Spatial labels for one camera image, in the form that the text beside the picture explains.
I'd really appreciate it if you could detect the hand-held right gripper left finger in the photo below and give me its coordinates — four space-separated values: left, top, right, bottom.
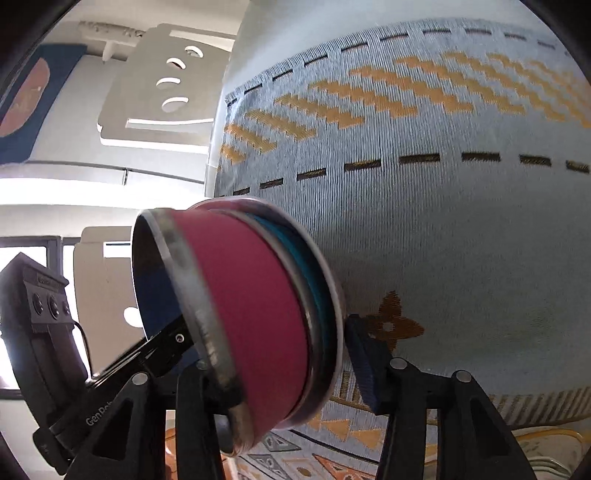
69 362 241 480

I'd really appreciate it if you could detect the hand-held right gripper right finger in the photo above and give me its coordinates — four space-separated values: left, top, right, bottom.
345 315 539 480

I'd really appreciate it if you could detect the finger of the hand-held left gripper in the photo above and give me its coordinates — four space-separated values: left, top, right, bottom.
145 316 197 377

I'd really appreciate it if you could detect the pink steel bowl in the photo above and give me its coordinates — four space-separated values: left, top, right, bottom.
131 208 319 455

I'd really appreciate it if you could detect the blue steel bowl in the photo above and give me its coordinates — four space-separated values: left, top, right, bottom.
194 196 346 430

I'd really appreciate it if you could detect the large white flower plate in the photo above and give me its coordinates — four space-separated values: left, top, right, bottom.
510 427 585 478

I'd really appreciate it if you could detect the white chair with oval holes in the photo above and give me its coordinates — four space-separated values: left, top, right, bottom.
73 225 148 370
96 23 238 155

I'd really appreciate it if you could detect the blue patterned woven table mat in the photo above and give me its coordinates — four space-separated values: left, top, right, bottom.
213 18 591 480

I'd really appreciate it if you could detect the black cable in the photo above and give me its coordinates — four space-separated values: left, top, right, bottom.
71 320 93 384

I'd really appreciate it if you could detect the blue wall hanging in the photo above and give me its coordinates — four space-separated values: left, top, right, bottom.
0 44 88 166

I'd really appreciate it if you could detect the white wall unit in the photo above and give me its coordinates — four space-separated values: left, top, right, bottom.
78 21 153 61

